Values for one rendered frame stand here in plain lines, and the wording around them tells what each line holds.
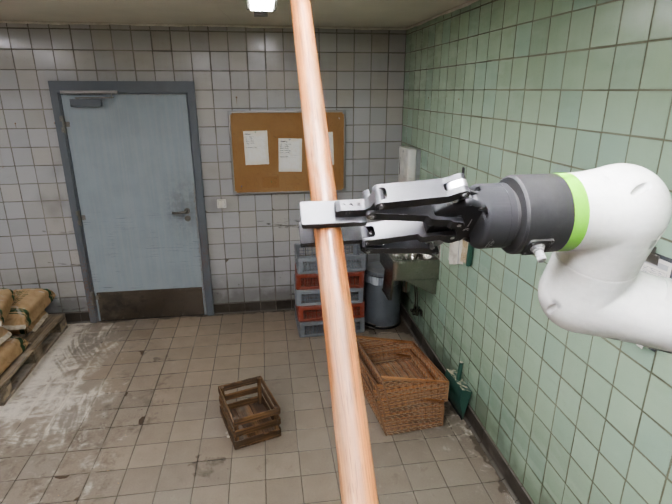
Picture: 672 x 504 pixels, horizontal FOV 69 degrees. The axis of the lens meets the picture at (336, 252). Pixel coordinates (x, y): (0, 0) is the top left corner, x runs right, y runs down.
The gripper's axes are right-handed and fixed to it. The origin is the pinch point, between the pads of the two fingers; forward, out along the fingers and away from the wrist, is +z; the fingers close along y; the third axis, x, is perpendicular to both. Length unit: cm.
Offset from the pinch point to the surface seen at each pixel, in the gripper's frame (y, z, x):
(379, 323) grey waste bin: 368, -89, 133
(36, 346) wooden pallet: 350, 196, 129
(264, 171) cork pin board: 302, 7, 262
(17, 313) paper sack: 333, 207, 151
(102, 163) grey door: 293, 145, 269
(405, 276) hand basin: 274, -94, 132
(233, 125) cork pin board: 271, 32, 289
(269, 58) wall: 231, -2, 326
